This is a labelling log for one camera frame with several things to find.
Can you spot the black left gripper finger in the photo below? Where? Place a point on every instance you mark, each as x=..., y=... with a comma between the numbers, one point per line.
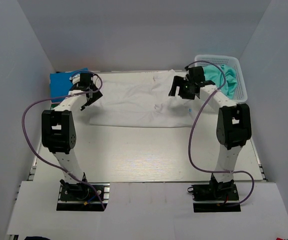
x=84, y=106
x=93, y=97

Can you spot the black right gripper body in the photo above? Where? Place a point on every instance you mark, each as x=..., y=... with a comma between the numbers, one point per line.
x=185, y=90

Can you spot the teal t shirt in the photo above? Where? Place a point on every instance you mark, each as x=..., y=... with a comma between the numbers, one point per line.
x=212, y=73

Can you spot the white t shirt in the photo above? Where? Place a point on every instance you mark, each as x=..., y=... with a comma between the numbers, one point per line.
x=141, y=100

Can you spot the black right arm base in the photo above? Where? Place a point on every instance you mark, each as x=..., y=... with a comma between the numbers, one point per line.
x=206, y=201

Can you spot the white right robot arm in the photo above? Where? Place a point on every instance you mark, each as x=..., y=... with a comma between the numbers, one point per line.
x=233, y=127

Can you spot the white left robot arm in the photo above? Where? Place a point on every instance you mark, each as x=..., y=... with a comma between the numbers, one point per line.
x=58, y=128

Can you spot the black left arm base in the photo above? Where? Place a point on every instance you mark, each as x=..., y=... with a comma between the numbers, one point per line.
x=82, y=198

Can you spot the folded blue t shirt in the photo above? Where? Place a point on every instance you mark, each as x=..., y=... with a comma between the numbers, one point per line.
x=60, y=83

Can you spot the white plastic basket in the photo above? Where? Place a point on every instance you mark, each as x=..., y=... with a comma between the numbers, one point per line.
x=240, y=94

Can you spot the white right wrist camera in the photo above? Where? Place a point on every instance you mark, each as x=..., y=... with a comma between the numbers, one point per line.
x=187, y=67

